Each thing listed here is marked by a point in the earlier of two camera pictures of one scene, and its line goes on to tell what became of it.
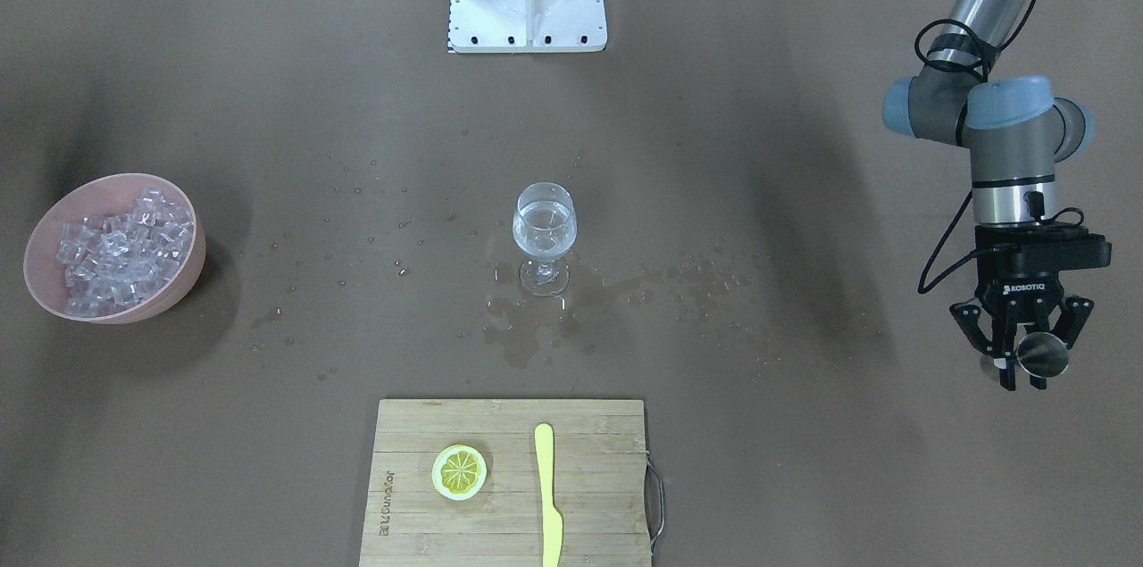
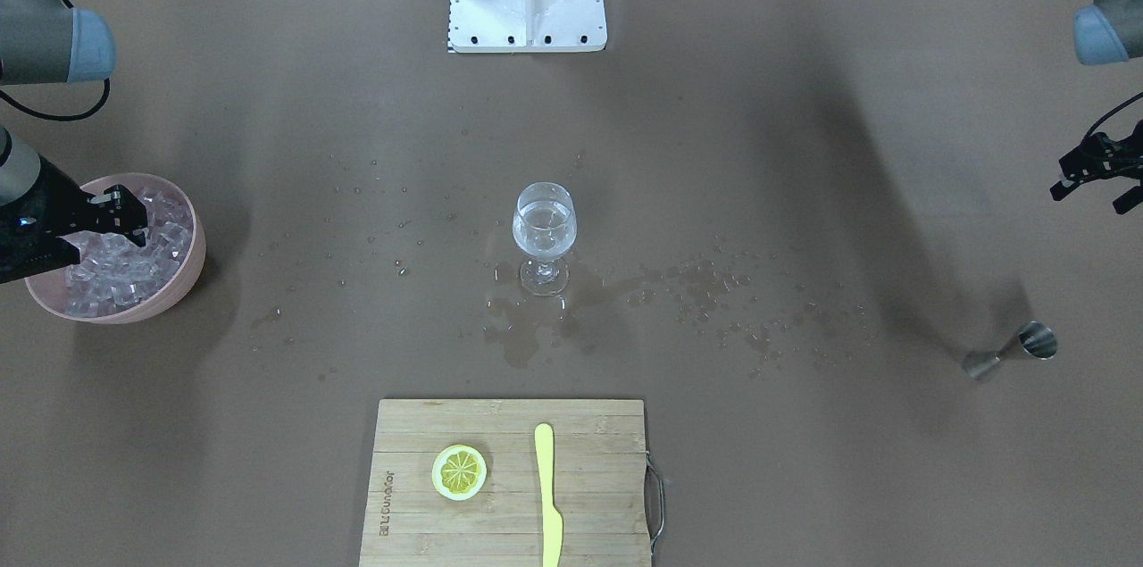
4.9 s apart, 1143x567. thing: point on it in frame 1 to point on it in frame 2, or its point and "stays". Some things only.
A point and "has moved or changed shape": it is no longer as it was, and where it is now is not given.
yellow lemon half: (459, 472) stays
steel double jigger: (1042, 354) has moved or changed shape
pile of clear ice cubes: (115, 262) stays
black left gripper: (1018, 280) to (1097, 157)
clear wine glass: (545, 226) stays
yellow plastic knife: (552, 521) stays
